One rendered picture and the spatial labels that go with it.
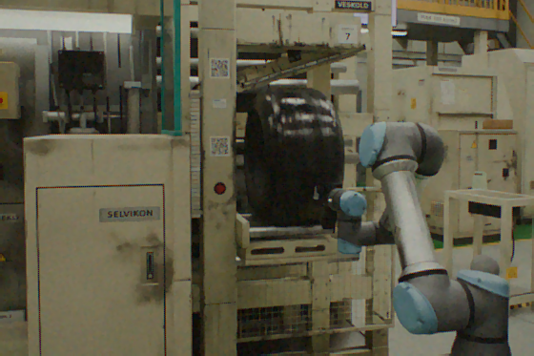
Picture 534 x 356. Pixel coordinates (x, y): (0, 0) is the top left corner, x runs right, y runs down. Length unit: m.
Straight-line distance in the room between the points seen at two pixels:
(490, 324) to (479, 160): 5.24
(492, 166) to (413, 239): 5.39
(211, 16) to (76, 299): 1.14
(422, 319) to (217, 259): 1.05
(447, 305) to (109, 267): 0.81
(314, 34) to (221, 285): 1.13
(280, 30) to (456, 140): 4.14
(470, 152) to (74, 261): 5.44
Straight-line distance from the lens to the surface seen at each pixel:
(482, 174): 6.65
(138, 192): 1.47
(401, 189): 1.43
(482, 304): 1.40
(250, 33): 2.45
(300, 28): 2.51
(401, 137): 1.48
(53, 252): 1.50
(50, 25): 2.23
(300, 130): 2.03
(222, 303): 2.24
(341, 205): 1.74
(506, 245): 4.16
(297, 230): 2.16
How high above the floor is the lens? 1.30
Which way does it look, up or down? 3 degrees down
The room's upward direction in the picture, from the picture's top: straight up
